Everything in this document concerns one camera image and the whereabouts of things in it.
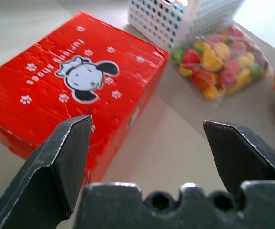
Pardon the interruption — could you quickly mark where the white perforated plastic basket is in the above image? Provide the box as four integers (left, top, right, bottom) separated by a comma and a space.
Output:
127, 0, 245, 50

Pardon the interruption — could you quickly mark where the orange cardboard box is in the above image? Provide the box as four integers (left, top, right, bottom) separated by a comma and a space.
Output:
0, 11, 170, 184

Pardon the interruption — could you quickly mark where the clear bag of colourful candies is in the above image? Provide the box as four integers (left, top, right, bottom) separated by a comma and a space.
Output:
170, 23, 274, 102

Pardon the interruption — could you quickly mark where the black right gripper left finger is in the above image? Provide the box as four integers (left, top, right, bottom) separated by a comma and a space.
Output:
0, 115, 93, 229

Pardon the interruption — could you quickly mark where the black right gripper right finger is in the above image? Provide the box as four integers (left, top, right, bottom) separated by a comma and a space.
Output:
203, 120, 275, 194

